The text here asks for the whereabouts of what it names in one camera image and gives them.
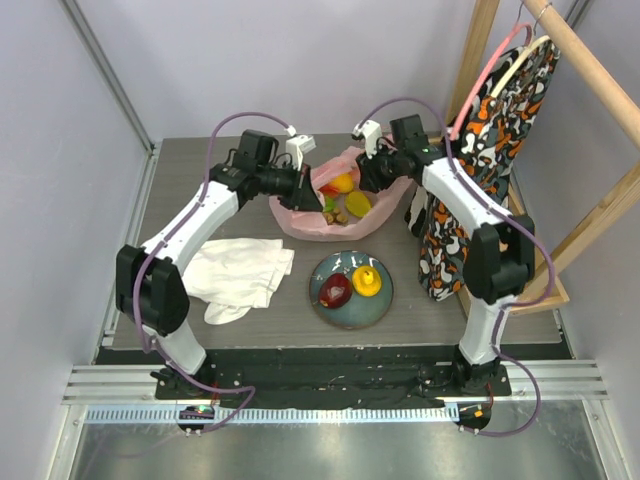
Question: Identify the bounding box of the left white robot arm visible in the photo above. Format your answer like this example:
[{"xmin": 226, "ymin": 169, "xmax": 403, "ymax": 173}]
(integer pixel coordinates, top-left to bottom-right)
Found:
[{"xmin": 115, "ymin": 130, "xmax": 323, "ymax": 399}]

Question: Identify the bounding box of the patterned orange black garment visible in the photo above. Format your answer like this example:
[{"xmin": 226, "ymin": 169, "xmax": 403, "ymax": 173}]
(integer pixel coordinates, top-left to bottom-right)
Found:
[{"xmin": 405, "ymin": 38, "xmax": 561, "ymax": 301}]

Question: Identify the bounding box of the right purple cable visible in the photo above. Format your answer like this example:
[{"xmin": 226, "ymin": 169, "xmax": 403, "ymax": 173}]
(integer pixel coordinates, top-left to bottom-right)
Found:
[{"xmin": 357, "ymin": 96, "xmax": 555, "ymax": 439}]

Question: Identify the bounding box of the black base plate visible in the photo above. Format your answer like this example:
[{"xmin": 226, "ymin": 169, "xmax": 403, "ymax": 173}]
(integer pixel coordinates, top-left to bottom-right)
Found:
[{"xmin": 154, "ymin": 344, "xmax": 513, "ymax": 411}]

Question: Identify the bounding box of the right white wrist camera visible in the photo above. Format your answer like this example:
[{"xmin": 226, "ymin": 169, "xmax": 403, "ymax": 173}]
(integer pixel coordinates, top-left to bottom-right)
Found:
[{"xmin": 352, "ymin": 120, "xmax": 383, "ymax": 159}]

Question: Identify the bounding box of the purple cable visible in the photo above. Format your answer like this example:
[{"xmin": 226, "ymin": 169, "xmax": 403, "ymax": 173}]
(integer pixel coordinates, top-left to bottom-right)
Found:
[
  {"xmin": 357, "ymin": 96, "xmax": 555, "ymax": 439},
  {"xmin": 131, "ymin": 111, "xmax": 296, "ymax": 434}
]

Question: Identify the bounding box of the brown fake longan bunch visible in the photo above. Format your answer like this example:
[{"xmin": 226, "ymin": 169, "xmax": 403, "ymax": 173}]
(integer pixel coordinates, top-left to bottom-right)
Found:
[{"xmin": 322, "ymin": 208, "xmax": 349, "ymax": 226}]

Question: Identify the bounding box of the yellow fake starfruit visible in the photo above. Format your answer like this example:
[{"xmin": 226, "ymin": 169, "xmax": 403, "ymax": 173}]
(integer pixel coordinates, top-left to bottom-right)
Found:
[{"xmin": 344, "ymin": 190, "xmax": 372, "ymax": 218}]

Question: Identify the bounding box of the blue ceramic plate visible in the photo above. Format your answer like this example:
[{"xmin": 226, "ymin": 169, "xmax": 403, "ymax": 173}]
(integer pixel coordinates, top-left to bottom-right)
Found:
[{"xmin": 308, "ymin": 250, "xmax": 394, "ymax": 330}]

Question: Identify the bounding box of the red fake apple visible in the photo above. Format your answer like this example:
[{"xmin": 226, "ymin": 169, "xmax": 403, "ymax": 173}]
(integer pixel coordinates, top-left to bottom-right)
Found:
[{"xmin": 317, "ymin": 273, "xmax": 352, "ymax": 309}]

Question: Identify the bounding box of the fake watermelon slice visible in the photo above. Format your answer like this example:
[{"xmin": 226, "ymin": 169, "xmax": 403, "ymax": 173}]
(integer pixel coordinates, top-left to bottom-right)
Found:
[{"xmin": 319, "ymin": 184, "xmax": 341, "ymax": 198}]

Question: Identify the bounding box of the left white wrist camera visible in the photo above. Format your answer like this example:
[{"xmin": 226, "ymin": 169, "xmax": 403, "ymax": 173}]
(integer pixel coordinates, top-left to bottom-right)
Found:
[{"xmin": 285, "ymin": 125, "xmax": 316, "ymax": 170}]

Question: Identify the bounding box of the cream clothes hanger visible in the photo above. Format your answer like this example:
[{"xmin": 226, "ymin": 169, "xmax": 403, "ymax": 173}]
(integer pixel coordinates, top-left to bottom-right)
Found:
[{"xmin": 487, "ymin": 35, "xmax": 550, "ymax": 99}]

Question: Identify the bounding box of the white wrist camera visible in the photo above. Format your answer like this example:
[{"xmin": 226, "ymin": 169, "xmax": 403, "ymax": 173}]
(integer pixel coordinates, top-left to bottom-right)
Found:
[
  {"xmin": 352, "ymin": 120, "xmax": 383, "ymax": 159},
  {"xmin": 285, "ymin": 125, "xmax": 316, "ymax": 170}
]

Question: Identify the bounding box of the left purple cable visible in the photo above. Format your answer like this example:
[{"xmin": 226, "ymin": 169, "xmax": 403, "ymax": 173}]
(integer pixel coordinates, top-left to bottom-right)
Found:
[{"xmin": 131, "ymin": 111, "xmax": 296, "ymax": 434}]

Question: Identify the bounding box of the white cloth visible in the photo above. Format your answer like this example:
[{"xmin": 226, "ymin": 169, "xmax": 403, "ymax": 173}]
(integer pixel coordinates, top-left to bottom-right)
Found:
[{"xmin": 182, "ymin": 238, "xmax": 295, "ymax": 326}]

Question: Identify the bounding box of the pink clothes hanger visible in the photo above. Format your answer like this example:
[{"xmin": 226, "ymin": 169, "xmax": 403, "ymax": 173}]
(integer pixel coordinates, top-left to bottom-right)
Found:
[{"xmin": 448, "ymin": 23, "xmax": 533, "ymax": 141}]

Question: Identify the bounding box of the pink plastic bag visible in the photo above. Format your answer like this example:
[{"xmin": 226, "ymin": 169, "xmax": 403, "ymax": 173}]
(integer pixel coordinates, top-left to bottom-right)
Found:
[{"xmin": 269, "ymin": 147, "xmax": 413, "ymax": 242}]

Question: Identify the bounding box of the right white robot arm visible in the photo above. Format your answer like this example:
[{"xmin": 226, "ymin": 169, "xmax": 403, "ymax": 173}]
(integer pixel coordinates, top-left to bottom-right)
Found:
[{"xmin": 352, "ymin": 115, "xmax": 535, "ymax": 395}]

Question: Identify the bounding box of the aluminium rail frame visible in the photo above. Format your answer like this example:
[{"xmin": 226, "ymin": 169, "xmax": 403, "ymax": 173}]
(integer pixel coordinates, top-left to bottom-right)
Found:
[{"xmin": 47, "ymin": 139, "xmax": 626, "ymax": 480}]

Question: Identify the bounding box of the orange fake fruit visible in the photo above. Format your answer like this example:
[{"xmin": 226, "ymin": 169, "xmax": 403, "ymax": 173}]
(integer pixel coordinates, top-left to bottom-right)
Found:
[{"xmin": 329, "ymin": 173, "xmax": 354, "ymax": 194}]

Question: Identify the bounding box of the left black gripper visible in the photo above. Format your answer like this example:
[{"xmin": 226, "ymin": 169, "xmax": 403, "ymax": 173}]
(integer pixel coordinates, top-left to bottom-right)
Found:
[{"xmin": 256, "ymin": 160, "xmax": 323, "ymax": 212}]

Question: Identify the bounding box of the wooden clothes rack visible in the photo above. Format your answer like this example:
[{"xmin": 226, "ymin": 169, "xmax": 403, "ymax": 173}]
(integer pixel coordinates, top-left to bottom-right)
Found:
[{"xmin": 405, "ymin": 0, "xmax": 640, "ymax": 322}]

